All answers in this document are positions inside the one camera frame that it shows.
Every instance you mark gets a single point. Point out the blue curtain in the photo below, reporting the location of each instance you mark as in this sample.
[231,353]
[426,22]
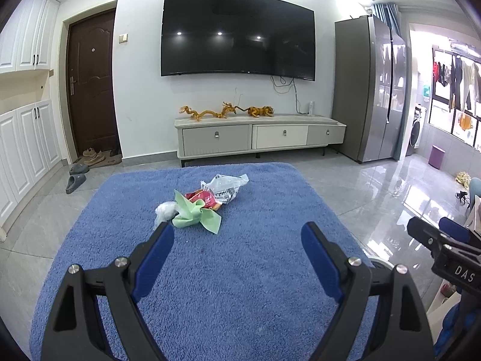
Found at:
[385,17]

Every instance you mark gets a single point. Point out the white base cabinets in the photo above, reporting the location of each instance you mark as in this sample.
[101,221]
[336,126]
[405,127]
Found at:
[30,146]

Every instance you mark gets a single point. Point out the dark brown entrance door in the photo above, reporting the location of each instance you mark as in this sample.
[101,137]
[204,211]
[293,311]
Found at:
[94,82]

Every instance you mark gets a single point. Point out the pair of brown shoes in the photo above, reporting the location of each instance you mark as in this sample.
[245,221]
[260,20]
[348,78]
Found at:
[94,157]

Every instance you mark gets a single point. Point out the purple stool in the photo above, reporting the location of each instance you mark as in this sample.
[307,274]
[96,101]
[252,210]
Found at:
[436,157]

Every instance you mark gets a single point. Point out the white printed plastic bag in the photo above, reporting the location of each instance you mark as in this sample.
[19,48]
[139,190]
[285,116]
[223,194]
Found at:
[225,188]

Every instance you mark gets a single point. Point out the small white bottle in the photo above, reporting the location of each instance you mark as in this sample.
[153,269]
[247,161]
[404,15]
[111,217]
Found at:
[310,108]

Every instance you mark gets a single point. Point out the clear white plastic wrapper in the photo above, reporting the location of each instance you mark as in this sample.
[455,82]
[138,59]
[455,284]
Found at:
[165,212]

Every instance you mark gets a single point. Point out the small red snack wrapper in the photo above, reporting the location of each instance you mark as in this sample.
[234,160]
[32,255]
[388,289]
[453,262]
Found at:
[204,199]

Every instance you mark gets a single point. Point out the white washing machine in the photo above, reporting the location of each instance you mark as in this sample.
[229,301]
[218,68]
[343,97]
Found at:
[415,131]

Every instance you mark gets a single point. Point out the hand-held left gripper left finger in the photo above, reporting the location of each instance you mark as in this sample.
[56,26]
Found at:
[152,267]

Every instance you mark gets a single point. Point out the silver refrigerator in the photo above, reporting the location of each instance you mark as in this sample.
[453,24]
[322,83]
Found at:
[368,90]

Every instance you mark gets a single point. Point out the brown shoes on mat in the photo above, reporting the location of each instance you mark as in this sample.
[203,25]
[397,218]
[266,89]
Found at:
[112,159]

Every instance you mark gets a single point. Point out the golden dragon figurine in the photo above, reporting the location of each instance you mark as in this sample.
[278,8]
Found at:
[206,114]

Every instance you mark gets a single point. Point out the small black object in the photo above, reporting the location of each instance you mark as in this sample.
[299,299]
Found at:
[462,196]

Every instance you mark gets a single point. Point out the hanging clothes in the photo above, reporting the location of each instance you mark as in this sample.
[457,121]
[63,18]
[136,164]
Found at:
[456,79]

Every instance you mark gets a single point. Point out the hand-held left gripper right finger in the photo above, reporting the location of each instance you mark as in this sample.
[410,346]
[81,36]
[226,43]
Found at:
[323,263]

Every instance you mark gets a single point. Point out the green paper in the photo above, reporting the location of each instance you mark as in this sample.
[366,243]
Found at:
[191,216]

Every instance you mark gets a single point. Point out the blue cloth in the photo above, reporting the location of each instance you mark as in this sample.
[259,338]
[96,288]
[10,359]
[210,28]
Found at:
[458,331]

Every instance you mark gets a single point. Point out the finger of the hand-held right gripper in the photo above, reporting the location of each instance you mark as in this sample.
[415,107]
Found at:
[424,233]
[454,229]

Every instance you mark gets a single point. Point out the grey slipper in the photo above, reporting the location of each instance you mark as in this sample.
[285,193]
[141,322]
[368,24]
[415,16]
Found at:
[75,184]
[79,169]

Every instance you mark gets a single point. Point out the golden tiger figurine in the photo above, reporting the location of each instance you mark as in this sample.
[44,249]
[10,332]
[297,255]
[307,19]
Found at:
[260,111]

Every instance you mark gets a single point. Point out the grey white television cabinet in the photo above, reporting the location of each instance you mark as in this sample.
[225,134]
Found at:
[218,137]

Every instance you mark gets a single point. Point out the white wall cabinets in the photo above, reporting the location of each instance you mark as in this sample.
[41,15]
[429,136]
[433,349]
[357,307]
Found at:
[30,34]

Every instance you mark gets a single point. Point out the blue fluffy mat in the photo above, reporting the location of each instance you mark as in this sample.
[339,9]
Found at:
[233,289]

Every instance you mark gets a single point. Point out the black wall television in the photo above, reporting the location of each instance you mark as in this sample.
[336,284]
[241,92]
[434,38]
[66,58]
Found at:
[236,34]

